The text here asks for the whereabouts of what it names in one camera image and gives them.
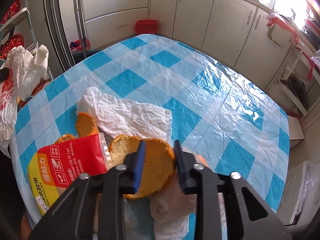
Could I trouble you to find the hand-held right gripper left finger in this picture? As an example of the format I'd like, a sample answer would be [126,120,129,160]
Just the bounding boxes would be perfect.
[29,140,147,240]

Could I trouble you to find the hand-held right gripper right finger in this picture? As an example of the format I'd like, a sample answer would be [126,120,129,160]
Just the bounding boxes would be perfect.
[174,140,293,240]

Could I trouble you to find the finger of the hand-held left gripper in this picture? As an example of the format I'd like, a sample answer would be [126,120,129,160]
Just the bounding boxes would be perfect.
[0,67,11,82]

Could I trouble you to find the large orange peel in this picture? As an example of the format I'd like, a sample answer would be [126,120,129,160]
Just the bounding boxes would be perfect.
[109,134,175,200]

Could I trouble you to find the white plastic bag red print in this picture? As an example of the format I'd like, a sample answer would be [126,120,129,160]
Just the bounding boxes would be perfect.
[0,44,49,151]

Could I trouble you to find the curved orange peel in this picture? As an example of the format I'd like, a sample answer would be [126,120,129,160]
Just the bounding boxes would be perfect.
[75,112,100,137]

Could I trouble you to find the red and yellow packet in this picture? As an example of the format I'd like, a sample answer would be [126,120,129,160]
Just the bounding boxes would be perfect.
[27,133,112,217]

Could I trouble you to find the red paper decoration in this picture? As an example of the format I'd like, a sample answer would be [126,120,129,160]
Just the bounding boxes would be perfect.
[0,34,25,59]
[0,0,22,24]

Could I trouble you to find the white paper towel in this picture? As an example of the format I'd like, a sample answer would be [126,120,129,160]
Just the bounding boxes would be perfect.
[149,184,198,231]

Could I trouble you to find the crumpled white tissue paper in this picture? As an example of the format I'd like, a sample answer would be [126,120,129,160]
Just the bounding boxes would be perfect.
[76,87,173,143]

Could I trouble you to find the white wooden shelf rack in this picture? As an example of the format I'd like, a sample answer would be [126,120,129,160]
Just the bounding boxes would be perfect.
[0,0,54,98]

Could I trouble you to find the small orange peel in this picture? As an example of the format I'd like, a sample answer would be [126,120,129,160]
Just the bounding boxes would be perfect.
[54,134,77,144]

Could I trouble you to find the blue checked plastic tablecloth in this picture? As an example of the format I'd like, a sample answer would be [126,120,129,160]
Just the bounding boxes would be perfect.
[11,33,290,238]

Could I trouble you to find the low wooden stool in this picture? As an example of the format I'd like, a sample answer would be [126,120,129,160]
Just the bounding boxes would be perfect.
[286,115,305,143]

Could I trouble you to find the clear plastic bags pile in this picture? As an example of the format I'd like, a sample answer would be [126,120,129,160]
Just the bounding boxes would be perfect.
[299,161,320,220]

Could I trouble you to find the white storage rack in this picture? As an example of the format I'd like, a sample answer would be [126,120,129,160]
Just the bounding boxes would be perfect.
[274,42,320,121]

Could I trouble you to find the red waste basket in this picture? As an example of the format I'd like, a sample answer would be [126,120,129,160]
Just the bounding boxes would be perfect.
[135,19,159,35]

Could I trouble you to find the black frying pan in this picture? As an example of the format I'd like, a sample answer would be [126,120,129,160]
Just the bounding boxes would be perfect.
[279,76,309,105]

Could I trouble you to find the cream base cabinets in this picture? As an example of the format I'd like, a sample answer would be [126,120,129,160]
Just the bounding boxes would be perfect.
[59,0,320,98]

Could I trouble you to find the grey metal door frame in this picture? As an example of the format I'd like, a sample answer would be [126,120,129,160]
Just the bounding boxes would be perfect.
[42,0,87,72]

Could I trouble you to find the red-handled plastic bag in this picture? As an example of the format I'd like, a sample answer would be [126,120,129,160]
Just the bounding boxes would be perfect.
[266,12,299,48]

